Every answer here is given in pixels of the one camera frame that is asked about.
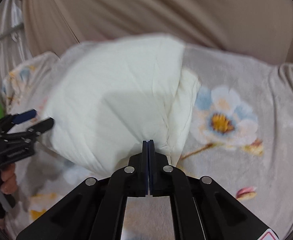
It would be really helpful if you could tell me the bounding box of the beige curtain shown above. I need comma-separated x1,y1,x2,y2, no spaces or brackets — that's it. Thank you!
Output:
22,0,293,64

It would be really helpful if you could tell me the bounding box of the grey floral blanket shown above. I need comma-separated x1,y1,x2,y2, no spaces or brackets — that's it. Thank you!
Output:
2,42,293,239

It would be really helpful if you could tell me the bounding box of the person's left hand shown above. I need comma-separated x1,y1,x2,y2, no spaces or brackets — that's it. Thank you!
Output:
0,164,18,194

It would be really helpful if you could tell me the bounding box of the cream quilted jacket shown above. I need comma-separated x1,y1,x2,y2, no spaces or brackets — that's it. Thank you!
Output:
43,34,200,176

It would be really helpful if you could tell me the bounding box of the silver satin curtain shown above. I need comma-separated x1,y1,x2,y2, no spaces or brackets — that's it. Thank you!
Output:
0,0,33,93

